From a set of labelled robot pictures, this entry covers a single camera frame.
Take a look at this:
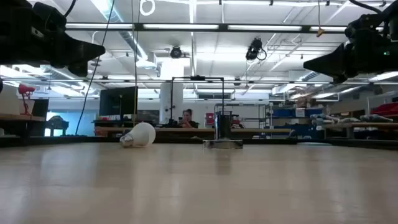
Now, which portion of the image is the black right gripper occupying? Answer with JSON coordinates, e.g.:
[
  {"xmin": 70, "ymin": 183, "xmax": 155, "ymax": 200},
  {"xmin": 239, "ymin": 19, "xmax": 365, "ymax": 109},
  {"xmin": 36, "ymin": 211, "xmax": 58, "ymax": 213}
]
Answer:
[{"xmin": 303, "ymin": 34, "xmax": 398, "ymax": 84}]

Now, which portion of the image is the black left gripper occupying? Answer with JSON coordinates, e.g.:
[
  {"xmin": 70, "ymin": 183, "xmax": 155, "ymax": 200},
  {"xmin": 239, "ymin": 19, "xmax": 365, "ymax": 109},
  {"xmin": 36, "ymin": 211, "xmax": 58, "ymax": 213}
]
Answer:
[{"xmin": 12, "ymin": 0, "xmax": 106, "ymax": 77}]

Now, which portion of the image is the white lightbulb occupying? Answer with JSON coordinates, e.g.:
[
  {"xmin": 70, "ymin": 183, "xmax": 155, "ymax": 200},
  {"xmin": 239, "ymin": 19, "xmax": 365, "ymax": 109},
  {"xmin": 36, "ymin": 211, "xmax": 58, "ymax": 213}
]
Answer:
[{"xmin": 119, "ymin": 121, "xmax": 157, "ymax": 149}]

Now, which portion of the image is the chrome lamp socket base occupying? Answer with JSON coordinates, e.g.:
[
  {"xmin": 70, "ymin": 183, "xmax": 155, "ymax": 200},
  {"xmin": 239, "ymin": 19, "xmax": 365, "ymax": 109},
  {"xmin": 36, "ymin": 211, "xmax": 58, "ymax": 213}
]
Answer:
[{"xmin": 202, "ymin": 110, "xmax": 244, "ymax": 150}]

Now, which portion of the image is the hanging yellow tag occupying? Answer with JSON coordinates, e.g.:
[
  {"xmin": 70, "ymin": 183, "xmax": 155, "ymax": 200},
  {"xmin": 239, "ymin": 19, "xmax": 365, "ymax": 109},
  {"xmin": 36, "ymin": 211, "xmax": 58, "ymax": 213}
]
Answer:
[{"xmin": 316, "ymin": 0, "xmax": 325, "ymax": 38}]

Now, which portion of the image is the black monitor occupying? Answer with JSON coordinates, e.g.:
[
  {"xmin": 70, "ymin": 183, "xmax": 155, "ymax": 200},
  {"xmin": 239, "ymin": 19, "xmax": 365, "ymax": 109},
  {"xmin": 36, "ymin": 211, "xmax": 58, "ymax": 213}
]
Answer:
[{"xmin": 99, "ymin": 86, "xmax": 139, "ymax": 121}]

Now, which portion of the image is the wooden workbench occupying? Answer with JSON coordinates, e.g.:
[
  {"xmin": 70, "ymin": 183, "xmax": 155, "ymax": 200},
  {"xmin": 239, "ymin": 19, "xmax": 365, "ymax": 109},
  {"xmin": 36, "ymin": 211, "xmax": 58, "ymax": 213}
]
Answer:
[
  {"xmin": 323, "ymin": 122, "xmax": 398, "ymax": 140},
  {"xmin": 0, "ymin": 113, "xmax": 46, "ymax": 138},
  {"xmin": 95, "ymin": 126, "xmax": 293, "ymax": 138}
]

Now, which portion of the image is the red desk lamp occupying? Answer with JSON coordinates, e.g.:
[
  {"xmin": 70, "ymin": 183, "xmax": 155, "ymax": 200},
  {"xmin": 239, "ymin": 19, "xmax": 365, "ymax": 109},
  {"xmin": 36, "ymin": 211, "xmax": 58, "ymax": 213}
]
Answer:
[{"xmin": 17, "ymin": 83, "xmax": 36, "ymax": 116}]

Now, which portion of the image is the shelf with blue bins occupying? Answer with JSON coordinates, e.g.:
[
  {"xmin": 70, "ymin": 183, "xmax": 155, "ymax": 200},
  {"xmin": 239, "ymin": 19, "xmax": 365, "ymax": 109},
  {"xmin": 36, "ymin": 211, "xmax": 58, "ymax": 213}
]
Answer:
[{"xmin": 271, "ymin": 107, "xmax": 325, "ymax": 140}]

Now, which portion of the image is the person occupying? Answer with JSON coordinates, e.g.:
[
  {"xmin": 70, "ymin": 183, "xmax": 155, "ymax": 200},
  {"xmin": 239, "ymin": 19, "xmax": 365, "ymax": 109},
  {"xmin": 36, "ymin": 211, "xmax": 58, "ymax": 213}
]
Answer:
[{"xmin": 177, "ymin": 108, "xmax": 200, "ymax": 129}]

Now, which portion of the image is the hanging black cable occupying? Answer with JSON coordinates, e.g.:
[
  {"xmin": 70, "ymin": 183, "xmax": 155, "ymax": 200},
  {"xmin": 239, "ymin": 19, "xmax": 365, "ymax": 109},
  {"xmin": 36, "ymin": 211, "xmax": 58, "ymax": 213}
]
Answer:
[{"xmin": 75, "ymin": 0, "xmax": 116, "ymax": 135}]

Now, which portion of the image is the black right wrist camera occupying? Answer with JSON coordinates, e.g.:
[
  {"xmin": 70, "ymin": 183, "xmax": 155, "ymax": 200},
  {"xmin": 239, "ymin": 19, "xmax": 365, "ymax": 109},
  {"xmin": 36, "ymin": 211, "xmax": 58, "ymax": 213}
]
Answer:
[{"xmin": 344, "ymin": 14, "xmax": 391, "ymax": 40}]

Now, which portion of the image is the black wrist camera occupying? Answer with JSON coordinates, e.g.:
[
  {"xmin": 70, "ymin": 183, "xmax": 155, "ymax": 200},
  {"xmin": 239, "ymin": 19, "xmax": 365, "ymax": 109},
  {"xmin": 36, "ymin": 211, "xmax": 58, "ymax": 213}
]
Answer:
[
  {"xmin": 344, "ymin": 14, "xmax": 391, "ymax": 40},
  {"xmin": 32, "ymin": 1, "xmax": 68, "ymax": 32}
]

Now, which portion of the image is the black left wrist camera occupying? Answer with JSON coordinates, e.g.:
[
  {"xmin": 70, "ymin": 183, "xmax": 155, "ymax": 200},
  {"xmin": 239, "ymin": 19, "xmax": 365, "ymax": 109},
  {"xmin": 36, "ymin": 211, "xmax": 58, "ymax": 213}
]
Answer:
[{"xmin": 32, "ymin": 1, "xmax": 68, "ymax": 32}]

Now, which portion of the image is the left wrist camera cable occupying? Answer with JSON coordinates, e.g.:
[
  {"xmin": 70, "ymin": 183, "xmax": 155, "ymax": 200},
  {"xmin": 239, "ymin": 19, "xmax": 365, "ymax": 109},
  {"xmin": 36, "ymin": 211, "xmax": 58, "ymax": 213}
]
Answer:
[{"xmin": 63, "ymin": 0, "xmax": 77, "ymax": 18}]

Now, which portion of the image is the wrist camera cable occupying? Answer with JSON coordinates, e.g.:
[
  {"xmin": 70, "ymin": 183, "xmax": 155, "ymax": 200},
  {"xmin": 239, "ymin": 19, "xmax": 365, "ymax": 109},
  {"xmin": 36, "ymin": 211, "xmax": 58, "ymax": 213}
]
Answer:
[
  {"xmin": 348, "ymin": 0, "xmax": 383, "ymax": 15},
  {"xmin": 63, "ymin": 0, "xmax": 77, "ymax": 18}
]

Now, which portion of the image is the thin yellow hanging cord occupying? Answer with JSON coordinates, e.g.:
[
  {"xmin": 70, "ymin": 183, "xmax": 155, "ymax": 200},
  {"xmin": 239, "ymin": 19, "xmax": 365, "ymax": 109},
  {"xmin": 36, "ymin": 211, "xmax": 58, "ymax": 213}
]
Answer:
[{"xmin": 130, "ymin": 0, "xmax": 140, "ymax": 127}]

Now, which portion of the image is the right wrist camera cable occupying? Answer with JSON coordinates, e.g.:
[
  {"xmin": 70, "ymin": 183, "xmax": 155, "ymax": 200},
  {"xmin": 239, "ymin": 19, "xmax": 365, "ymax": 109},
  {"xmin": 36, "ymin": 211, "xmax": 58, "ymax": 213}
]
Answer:
[{"xmin": 348, "ymin": 0, "xmax": 383, "ymax": 15}]

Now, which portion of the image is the white hanging ring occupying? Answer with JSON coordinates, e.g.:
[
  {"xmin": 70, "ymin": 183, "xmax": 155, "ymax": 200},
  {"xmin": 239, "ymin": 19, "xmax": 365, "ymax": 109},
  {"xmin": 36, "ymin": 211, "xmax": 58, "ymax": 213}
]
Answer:
[{"xmin": 139, "ymin": 0, "xmax": 156, "ymax": 17}]

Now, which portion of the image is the black aluminium rig frame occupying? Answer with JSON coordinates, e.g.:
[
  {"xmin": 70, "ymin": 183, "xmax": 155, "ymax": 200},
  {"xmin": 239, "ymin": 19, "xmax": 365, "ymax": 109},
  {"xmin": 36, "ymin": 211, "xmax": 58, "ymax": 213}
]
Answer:
[{"xmin": 0, "ymin": 22, "xmax": 398, "ymax": 151}]

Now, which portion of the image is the black overhead camera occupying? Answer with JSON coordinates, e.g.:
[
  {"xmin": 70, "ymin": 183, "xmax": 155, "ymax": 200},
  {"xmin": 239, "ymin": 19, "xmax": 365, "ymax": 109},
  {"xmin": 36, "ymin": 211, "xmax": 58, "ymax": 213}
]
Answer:
[{"xmin": 245, "ymin": 37, "xmax": 267, "ymax": 62}]

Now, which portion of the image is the black round ceiling camera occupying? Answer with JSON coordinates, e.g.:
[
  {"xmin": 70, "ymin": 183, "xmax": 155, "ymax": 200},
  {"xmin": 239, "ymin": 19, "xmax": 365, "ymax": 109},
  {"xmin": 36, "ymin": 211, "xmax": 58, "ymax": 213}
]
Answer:
[{"xmin": 170, "ymin": 45, "xmax": 183, "ymax": 59}]

